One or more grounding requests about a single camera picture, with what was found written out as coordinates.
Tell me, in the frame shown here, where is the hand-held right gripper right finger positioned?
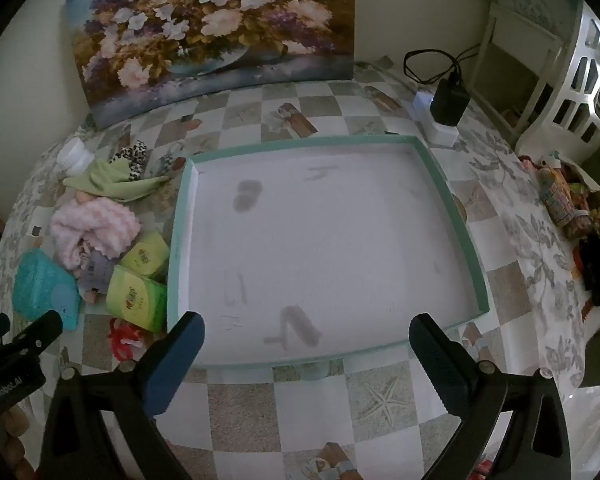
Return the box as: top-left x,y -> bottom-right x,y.
408,313 -> 573,480

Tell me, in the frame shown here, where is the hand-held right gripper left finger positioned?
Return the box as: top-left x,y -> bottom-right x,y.
39,311 -> 206,480

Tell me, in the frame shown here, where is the red and white scrunchie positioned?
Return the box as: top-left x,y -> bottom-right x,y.
107,317 -> 153,361

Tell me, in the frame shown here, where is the green tissue packet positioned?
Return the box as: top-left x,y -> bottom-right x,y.
105,265 -> 168,333
120,231 -> 171,281

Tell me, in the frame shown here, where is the pink scrunchie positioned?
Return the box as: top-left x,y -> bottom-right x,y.
75,240 -> 116,306

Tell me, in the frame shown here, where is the pink fluffy cloth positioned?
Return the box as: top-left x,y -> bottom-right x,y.
50,196 -> 142,271

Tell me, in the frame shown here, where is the light green cloth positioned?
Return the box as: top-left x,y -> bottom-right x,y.
62,159 -> 173,204

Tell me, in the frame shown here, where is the green-edged white tray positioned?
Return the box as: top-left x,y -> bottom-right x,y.
166,135 -> 491,367

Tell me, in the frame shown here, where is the teal wipes pack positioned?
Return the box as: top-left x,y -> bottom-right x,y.
11,251 -> 83,332

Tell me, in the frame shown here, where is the checkered printed tablecloth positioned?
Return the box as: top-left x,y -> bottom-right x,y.
0,60 -> 600,480

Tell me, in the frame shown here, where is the dark cloth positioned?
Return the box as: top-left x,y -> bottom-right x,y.
575,237 -> 600,308

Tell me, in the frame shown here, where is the white bottle with green label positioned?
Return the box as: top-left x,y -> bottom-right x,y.
55,138 -> 96,178

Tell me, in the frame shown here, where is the bag of colourful items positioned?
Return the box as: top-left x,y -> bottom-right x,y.
520,152 -> 600,246

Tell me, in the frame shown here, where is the leopard print scrunchie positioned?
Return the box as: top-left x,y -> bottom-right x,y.
109,139 -> 187,182

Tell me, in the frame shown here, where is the white power strip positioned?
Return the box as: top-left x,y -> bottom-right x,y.
412,91 -> 461,147

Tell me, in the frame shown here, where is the black power adapter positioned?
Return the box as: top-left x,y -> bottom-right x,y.
430,77 -> 471,127

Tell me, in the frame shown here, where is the white plastic lattice chair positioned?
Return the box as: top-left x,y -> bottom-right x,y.
517,0 -> 600,161

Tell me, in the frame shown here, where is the flower painting canvas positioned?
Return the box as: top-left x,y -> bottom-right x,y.
62,0 -> 356,128

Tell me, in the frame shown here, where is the black cable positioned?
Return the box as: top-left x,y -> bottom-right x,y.
403,42 -> 481,86

